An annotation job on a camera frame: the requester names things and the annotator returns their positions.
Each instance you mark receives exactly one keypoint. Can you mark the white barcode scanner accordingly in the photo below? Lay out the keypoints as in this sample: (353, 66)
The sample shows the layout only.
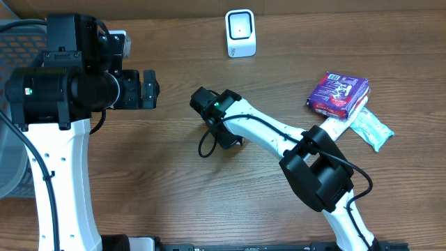
(240, 33)

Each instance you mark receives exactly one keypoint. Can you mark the purple snack packet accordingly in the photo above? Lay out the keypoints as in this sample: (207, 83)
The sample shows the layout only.
(338, 95)

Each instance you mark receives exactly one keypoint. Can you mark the white tube gold cap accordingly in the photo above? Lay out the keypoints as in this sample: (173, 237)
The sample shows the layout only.
(336, 127)

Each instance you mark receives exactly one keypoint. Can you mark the grey plastic mesh basket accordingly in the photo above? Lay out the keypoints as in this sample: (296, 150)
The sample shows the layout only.
(19, 47)

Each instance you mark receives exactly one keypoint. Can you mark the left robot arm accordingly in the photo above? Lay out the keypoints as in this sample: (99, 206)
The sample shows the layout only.
(79, 73)

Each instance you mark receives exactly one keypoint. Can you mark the teal wipes packet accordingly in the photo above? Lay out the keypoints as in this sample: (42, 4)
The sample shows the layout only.
(368, 127)

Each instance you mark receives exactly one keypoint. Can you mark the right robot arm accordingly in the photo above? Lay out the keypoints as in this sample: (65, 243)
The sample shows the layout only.
(316, 170)

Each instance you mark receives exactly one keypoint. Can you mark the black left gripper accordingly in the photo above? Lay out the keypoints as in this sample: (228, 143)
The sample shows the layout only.
(149, 89)

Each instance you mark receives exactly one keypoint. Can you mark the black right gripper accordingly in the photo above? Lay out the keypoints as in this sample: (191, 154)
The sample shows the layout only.
(230, 140)

